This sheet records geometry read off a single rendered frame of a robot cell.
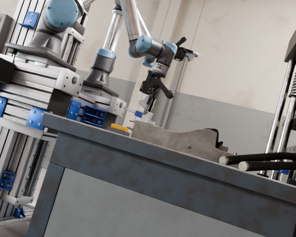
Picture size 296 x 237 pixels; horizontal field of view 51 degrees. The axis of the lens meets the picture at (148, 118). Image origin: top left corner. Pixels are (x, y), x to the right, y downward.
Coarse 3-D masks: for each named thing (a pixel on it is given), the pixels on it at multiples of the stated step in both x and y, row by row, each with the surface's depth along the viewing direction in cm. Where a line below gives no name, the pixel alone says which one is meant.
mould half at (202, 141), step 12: (132, 132) 143; (144, 132) 142; (156, 132) 141; (168, 132) 140; (192, 132) 137; (204, 132) 136; (216, 132) 135; (156, 144) 140; (168, 144) 139; (180, 144) 138; (192, 144) 137; (204, 144) 135; (204, 156) 135; (216, 156) 134
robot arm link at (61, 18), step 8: (56, 0) 119; (64, 0) 120; (72, 0) 121; (80, 0) 125; (88, 0) 128; (48, 8) 119; (56, 8) 119; (64, 8) 120; (72, 8) 121; (80, 8) 125; (48, 16) 121; (56, 16) 120; (64, 16) 121; (72, 16) 122; (80, 16) 129; (48, 24) 127; (56, 24) 122; (64, 24) 122
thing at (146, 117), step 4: (128, 108) 154; (136, 112) 151; (140, 112) 150; (148, 112) 149; (140, 116) 150; (144, 116) 149; (148, 116) 149; (140, 120) 150; (144, 120) 149; (148, 120) 150
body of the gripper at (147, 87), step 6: (150, 72) 150; (156, 72) 147; (150, 78) 149; (156, 78) 149; (144, 84) 149; (150, 84) 148; (156, 84) 149; (144, 90) 149; (150, 90) 148; (156, 90) 147; (156, 96) 152
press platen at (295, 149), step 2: (292, 146) 190; (294, 146) 185; (286, 148) 207; (288, 148) 199; (290, 148) 194; (292, 148) 189; (294, 148) 184; (276, 150) 242; (286, 150) 205; (288, 150) 198; (290, 150) 192; (292, 150) 187; (294, 150) 182; (290, 152) 191; (292, 152) 186; (294, 152) 181
